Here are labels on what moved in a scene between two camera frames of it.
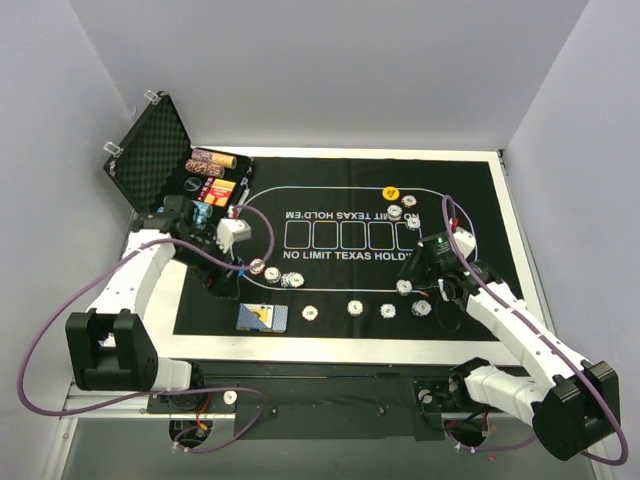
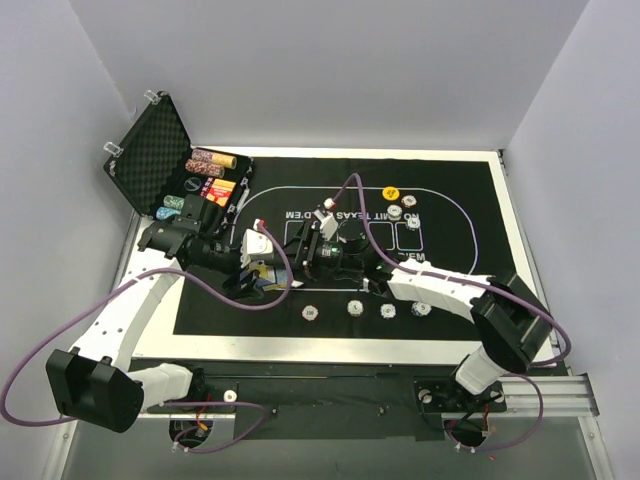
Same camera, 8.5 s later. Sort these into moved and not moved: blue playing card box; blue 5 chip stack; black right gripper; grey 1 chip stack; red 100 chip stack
Moved: black right gripper; blue playing card box
Not moved: red 100 chip stack; blue 5 chip stack; grey 1 chip stack
